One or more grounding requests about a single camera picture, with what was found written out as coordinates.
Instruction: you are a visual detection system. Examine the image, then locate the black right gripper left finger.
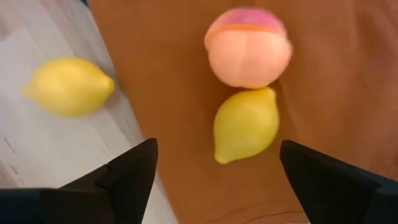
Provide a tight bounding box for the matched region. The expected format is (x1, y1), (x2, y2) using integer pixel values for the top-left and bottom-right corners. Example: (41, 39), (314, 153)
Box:
(60, 138), (159, 224)

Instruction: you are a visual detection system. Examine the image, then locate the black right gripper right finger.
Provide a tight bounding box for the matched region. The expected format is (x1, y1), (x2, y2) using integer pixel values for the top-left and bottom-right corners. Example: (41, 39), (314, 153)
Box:
(279, 139), (382, 224)

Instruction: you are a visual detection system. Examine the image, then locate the yellow toy lemon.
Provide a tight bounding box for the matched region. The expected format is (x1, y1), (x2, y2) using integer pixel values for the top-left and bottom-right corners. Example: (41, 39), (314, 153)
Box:
(213, 86), (280, 165)
(23, 57), (116, 118)

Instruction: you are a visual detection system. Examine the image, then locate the pink toy peach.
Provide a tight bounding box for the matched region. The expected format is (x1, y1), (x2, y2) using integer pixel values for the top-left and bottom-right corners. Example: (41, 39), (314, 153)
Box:
(204, 6), (293, 90)

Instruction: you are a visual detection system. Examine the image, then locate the orange cloth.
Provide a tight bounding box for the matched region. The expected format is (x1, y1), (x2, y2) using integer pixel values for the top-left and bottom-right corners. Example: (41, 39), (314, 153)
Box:
(88, 0), (398, 224)

